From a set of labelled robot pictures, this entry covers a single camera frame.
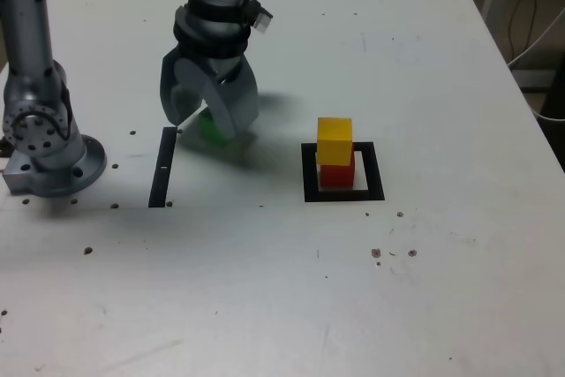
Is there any thin black hanging cable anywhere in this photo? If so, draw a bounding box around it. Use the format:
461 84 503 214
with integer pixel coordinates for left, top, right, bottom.
506 0 538 64

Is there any black tape square outline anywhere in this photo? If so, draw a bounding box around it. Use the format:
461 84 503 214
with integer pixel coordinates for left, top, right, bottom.
300 141 386 203

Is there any small gripper camera box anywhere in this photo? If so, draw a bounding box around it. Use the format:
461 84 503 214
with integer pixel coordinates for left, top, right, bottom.
252 8 275 35

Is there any black tape strip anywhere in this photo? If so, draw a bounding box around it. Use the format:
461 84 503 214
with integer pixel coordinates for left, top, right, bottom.
147 126 179 209

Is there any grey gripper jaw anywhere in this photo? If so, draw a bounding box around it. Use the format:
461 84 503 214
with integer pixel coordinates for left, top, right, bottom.
174 57 260 142
158 43 204 126

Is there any grey box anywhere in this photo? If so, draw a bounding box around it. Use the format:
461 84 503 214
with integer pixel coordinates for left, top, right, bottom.
511 70 557 92

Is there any white cable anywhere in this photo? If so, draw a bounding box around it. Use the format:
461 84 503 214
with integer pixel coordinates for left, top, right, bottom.
529 105 565 123
506 8 565 67

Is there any yellow cube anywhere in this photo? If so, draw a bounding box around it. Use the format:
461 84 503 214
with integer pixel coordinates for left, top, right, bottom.
316 117 354 167

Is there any green cube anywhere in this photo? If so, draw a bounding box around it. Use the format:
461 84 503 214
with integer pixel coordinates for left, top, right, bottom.
197 109 233 147

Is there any red cube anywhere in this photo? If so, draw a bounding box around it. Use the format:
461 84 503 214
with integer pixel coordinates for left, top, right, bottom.
320 154 357 188

